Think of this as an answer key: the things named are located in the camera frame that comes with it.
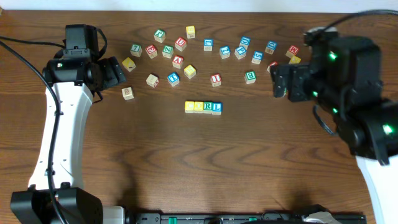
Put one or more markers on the red I block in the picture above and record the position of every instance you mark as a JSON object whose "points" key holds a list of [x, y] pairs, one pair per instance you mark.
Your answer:
{"points": [[215, 80]]}

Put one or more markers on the yellow block top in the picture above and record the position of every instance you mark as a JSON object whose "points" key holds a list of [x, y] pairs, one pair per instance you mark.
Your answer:
{"points": [[190, 31]]}

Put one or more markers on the yellow block left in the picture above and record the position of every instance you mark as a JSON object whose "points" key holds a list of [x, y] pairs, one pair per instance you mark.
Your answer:
{"points": [[128, 64]]}

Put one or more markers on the blue P block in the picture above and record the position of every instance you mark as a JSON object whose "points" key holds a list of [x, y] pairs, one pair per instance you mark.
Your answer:
{"points": [[240, 52]]}

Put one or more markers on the red u block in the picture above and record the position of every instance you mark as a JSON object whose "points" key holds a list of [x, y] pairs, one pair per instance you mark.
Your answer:
{"points": [[271, 65], [180, 44]]}

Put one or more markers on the blue D block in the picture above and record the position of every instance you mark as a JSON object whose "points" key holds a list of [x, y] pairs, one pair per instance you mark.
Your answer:
{"points": [[244, 42]]}

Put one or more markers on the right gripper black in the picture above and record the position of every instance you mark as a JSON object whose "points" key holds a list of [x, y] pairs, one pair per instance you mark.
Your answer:
{"points": [[288, 82]]}

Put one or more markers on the green 7 block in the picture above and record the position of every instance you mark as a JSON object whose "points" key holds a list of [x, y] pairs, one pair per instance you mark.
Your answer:
{"points": [[136, 50]]}

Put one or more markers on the red U block right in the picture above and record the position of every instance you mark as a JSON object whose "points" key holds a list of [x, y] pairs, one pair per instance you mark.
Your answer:
{"points": [[271, 65]]}

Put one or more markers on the tan block red side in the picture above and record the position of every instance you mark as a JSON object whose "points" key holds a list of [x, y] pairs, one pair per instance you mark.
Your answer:
{"points": [[152, 80]]}

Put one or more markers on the red U block left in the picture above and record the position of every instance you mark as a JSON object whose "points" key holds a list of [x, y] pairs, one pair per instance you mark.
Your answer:
{"points": [[180, 44]]}

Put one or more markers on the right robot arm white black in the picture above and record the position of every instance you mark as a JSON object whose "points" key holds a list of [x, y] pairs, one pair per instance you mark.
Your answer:
{"points": [[343, 78]]}

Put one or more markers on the yellow O block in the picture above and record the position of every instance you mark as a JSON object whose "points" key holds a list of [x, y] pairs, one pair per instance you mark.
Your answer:
{"points": [[198, 106]]}

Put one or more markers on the green R block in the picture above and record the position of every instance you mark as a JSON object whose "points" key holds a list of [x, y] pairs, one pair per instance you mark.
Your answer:
{"points": [[207, 107]]}

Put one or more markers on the blue T block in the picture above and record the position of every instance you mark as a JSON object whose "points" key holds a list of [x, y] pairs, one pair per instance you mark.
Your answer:
{"points": [[173, 79]]}

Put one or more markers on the green B block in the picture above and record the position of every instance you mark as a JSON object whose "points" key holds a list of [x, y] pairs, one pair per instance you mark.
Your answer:
{"points": [[250, 77]]}

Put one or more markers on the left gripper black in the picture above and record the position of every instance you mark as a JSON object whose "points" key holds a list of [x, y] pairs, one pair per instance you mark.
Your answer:
{"points": [[111, 73]]}

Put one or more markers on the red A block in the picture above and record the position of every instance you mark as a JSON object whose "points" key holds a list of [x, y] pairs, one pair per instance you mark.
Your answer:
{"points": [[177, 61]]}

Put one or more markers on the pineapple picture block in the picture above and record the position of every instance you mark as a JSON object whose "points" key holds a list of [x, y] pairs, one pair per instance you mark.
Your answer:
{"points": [[128, 93]]}

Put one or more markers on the yellow block right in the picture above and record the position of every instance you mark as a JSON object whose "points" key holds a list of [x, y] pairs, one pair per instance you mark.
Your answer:
{"points": [[294, 60]]}

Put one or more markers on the yellow S block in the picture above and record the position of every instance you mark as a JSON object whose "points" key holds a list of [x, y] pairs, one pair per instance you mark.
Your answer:
{"points": [[190, 71]]}

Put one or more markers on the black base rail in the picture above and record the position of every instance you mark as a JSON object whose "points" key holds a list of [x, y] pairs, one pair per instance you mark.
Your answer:
{"points": [[310, 214]]}

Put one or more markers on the yellow C block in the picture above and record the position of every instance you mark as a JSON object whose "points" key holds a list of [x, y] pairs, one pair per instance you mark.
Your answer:
{"points": [[189, 106]]}

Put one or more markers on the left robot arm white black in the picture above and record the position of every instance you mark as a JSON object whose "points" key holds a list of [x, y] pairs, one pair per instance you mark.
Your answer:
{"points": [[55, 191]]}

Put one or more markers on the red E block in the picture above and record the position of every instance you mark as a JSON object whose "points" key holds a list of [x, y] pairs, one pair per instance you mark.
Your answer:
{"points": [[151, 51]]}

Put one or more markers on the blue 5 block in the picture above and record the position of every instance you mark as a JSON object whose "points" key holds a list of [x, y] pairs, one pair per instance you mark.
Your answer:
{"points": [[257, 57]]}

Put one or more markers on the blue l block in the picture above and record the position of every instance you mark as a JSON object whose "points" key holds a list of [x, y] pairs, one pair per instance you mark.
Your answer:
{"points": [[217, 108], [208, 45]]}

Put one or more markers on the green J block left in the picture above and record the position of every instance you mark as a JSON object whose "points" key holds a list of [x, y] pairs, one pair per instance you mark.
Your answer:
{"points": [[159, 35]]}

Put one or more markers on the blue 2 block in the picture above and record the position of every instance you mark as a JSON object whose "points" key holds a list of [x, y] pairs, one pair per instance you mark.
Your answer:
{"points": [[225, 52]]}

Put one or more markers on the green Z block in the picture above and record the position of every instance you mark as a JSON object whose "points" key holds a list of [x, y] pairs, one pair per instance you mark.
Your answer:
{"points": [[168, 51]]}

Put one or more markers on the red M block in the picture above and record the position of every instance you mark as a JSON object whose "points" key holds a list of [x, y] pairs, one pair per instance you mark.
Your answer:
{"points": [[292, 51]]}

